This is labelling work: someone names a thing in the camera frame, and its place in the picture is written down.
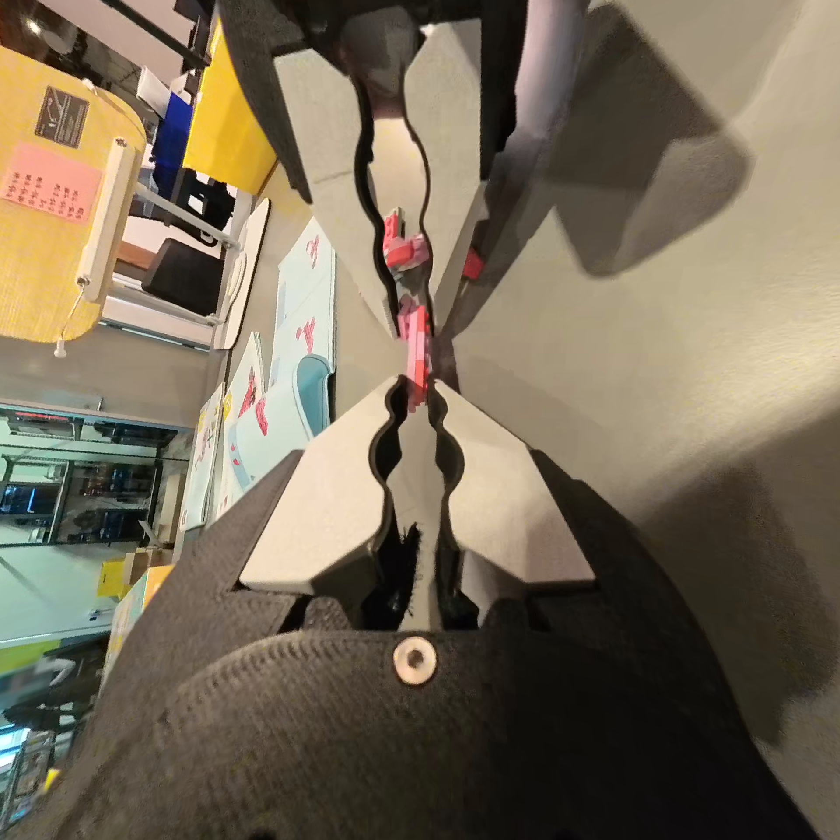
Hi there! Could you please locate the open instruction booklet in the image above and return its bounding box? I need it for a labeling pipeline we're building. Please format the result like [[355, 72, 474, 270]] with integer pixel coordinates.
[[217, 217, 339, 519]]

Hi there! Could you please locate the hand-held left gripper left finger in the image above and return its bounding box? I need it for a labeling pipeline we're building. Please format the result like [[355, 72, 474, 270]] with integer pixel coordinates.
[[239, 377, 409, 592]]

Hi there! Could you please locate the yellow plastic bin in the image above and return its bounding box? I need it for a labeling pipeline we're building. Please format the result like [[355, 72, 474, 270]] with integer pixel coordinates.
[[182, 16, 282, 193]]

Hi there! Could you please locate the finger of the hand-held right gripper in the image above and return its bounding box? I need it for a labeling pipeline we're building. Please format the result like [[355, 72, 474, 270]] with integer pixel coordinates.
[[402, 18, 491, 327], [272, 48, 404, 339]]

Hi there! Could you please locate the small yellow crate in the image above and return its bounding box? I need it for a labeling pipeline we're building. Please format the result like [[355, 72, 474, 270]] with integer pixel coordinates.
[[97, 558, 132, 599]]

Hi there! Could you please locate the orange toy brick box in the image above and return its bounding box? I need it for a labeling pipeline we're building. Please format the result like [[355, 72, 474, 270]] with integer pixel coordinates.
[[105, 564, 177, 664]]

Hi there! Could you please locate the cardboard box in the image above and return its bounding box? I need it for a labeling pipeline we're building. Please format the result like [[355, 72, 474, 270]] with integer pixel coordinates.
[[125, 548, 177, 585]]

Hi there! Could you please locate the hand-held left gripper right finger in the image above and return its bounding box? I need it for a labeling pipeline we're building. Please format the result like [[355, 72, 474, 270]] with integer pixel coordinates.
[[428, 381, 597, 601]]

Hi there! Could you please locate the wooden book stand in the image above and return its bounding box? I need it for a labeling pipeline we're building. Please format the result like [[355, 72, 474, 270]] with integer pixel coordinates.
[[0, 46, 271, 358]]

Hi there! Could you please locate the black shelving rack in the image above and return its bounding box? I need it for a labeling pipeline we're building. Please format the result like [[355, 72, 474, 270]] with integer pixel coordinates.
[[0, 453, 165, 546]]

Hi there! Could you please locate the blue plastic bin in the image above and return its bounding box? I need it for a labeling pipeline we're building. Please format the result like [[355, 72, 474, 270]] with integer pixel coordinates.
[[152, 91, 198, 188]]

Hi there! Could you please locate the pink plate brick assembly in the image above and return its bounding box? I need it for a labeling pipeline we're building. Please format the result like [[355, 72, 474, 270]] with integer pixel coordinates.
[[397, 295, 435, 413]]

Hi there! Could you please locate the flamingo cover instruction booklet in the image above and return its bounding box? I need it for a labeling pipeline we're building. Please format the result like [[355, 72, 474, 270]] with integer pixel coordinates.
[[178, 382, 227, 532]]

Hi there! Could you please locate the pink red grey brick model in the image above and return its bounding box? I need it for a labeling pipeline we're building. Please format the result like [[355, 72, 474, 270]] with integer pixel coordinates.
[[384, 209, 431, 271]]

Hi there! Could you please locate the pink sticky note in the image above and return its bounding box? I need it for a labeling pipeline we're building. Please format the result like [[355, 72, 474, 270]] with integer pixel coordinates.
[[2, 142, 104, 224]]

